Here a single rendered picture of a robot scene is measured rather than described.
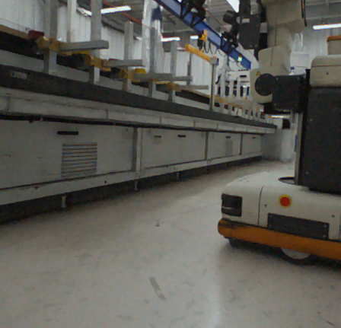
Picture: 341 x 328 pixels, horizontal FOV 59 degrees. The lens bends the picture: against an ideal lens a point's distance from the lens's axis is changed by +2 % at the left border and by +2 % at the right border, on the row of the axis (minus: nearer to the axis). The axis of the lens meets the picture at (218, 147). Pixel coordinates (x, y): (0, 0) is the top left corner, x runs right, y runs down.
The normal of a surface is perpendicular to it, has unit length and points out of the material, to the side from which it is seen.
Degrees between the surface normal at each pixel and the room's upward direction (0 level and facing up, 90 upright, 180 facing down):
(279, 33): 90
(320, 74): 90
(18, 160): 93
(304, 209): 90
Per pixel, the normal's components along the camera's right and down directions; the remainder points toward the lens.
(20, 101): 0.92, 0.07
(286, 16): -0.39, 0.03
